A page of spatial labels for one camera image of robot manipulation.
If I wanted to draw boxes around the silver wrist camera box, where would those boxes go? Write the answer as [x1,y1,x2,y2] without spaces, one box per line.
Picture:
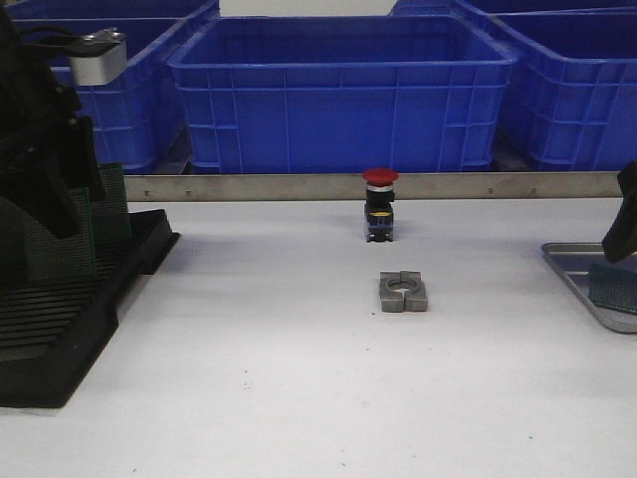
[66,28,127,87]

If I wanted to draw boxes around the left blue plastic crate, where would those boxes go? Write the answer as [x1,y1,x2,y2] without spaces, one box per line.
[14,18,190,174]

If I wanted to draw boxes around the metal table edge rail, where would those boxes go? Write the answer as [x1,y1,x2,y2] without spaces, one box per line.
[124,171,621,202]

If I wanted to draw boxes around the blue plastic crate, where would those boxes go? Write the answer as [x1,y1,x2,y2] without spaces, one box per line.
[14,18,190,174]
[489,12,636,171]
[168,16,516,174]

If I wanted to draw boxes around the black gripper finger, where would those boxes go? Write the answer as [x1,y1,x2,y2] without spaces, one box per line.
[53,116,106,202]
[602,160,636,263]
[20,151,80,239]

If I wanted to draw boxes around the green perforated circuit board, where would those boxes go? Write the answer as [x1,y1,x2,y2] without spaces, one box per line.
[588,264,636,315]

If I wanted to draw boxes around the far left blue crate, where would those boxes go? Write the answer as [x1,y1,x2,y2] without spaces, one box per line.
[5,0,220,20]

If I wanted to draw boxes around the far right blue crate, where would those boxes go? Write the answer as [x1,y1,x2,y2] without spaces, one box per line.
[390,0,636,16]

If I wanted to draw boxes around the silver metal tray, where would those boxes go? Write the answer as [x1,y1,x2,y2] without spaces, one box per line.
[541,242,636,335]

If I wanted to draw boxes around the black slotted board rack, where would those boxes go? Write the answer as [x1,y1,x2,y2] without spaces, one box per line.
[1,209,179,408]

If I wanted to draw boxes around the red emergency stop button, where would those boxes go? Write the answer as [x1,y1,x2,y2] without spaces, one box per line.
[362,168,399,242]

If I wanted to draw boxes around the rear right green circuit board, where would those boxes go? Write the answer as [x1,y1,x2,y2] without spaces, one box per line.
[91,163,132,245]

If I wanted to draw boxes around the right blue plastic crate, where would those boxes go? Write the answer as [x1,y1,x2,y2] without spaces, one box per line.
[489,12,636,171]

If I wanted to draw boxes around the center blue plastic crate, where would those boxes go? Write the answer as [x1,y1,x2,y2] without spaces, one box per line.
[168,16,516,174]

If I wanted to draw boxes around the grey metal clamp block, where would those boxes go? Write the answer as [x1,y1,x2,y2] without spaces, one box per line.
[379,271,429,313]

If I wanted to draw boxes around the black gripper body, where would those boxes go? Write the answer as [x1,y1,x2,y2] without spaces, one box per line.
[0,7,84,200]

